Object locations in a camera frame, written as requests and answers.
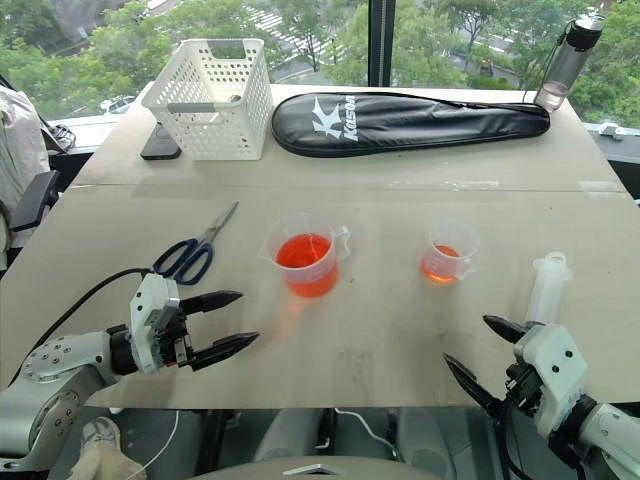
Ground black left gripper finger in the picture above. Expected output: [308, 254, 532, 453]
[178, 290, 245, 317]
[189, 330, 261, 372]

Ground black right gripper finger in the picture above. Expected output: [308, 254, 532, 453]
[442, 352, 509, 419]
[482, 314, 529, 345]

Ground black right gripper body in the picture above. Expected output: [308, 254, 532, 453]
[502, 362, 547, 417]

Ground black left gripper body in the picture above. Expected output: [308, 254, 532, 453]
[148, 299, 196, 371]

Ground clear plastic syringe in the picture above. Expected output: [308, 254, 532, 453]
[523, 252, 575, 326]

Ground small beaker orange liquid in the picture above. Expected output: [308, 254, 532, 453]
[419, 215, 481, 286]

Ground large beaker orange liquid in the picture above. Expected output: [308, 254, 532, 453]
[257, 213, 351, 300]

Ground clear water bottle black lid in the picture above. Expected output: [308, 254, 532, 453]
[532, 7, 606, 114]

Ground grey sneaker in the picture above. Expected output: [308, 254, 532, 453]
[79, 416, 124, 459]

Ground beige trouser leg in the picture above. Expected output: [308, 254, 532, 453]
[67, 439, 149, 480]

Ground black smartphone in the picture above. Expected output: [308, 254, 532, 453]
[139, 122, 182, 161]

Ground white perforated plastic basket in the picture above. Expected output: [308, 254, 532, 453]
[141, 38, 275, 162]

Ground black chair armrest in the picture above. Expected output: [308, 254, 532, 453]
[8, 169, 61, 234]

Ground black racket cover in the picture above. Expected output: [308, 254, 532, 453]
[271, 92, 551, 159]

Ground person in white clothes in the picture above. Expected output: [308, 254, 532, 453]
[0, 82, 51, 271]

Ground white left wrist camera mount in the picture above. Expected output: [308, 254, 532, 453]
[128, 273, 181, 376]

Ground blue handled scissors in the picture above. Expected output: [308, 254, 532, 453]
[152, 201, 240, 286]

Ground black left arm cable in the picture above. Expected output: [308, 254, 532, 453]
[7, 267, 152, 389]

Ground thin white cord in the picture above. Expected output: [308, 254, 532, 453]
[142, 409, 181, 471]

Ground white cable under table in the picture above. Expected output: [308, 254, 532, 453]
[333, 407, 401, 464]

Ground black wire object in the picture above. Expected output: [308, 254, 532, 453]
[48, 122, 77, 152]

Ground dark window frame post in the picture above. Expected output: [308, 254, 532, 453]
[367, 0, 396, 87]

